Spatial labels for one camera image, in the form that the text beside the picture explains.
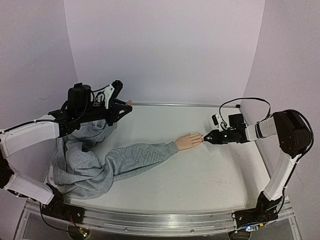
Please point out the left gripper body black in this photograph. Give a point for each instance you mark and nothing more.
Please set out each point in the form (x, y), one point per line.
(87, 113)

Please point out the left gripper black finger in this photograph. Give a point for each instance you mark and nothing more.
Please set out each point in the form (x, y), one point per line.
(118, 102)
(116, 114)

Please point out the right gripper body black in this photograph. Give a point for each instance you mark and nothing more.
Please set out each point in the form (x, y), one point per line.
(219, 136)

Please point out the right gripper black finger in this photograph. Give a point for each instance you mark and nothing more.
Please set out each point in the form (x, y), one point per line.
(214, 134)
(212, 141)

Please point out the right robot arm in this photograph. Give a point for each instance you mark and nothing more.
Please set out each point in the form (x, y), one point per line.
(294, 133)

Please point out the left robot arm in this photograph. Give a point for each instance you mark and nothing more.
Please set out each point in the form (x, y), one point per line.
(15, 139)

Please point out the mannequin hand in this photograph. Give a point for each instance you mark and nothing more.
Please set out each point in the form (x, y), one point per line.
(189, 141)

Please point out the grey hoodie sweatshirt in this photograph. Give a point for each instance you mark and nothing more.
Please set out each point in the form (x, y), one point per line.
(79, 174)

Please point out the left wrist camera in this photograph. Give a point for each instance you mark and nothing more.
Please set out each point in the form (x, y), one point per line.
(111, 91)

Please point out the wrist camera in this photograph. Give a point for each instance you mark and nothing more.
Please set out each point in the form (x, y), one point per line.
(111, 91)
(219, 122)

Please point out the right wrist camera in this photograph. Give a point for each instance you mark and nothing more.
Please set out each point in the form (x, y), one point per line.
(219, 122)

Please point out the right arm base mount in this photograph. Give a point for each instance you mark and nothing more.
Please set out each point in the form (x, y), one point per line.
(265, 211)

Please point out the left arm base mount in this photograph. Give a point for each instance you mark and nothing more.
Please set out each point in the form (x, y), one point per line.
(57, 208)

